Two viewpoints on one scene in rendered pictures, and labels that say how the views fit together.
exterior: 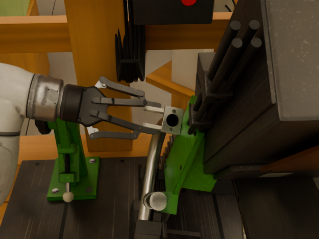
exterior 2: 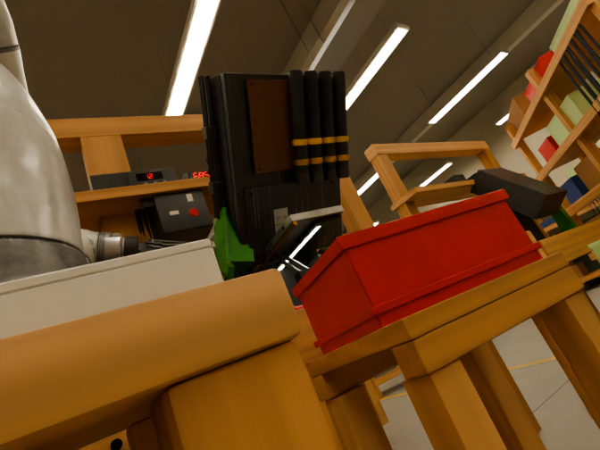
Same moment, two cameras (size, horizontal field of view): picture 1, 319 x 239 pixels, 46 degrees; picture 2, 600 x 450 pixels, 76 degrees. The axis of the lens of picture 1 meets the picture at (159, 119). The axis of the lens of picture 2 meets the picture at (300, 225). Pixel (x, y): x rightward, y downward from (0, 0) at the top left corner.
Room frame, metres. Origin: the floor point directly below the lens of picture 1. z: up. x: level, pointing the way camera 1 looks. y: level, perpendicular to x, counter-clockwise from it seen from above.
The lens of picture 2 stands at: (-0.43, 0.26, 0.79)
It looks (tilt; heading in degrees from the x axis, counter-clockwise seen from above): 19 degrees up; 330
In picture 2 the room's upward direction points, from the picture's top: 24 degrees counter-clockwise
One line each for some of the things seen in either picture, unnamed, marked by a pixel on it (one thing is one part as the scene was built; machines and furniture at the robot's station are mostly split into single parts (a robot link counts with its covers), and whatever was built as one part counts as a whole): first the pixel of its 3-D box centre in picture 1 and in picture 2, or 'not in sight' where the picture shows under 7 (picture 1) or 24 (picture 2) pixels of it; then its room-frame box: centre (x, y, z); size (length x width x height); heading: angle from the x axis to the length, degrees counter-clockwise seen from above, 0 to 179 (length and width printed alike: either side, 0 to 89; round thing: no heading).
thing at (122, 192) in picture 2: not in sight; (200, 198); (0.89, -0.14, 1.52); 0.90 x 0.25 x 0.04; 93
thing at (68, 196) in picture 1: (68, 188); not in sight; (0.65, 0.23, 0.96); 0.06 x 0.03 x 0.06; 3
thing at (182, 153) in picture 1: (197, 151); (232, 246); (0.56, -0.08, 1.17); 0.13 x 0.12 x 0.20; 93
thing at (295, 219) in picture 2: (271, 181); (290, 247); (0.53, -0.23, 1.11); 0.39 x 0.16 x 0.03; 3
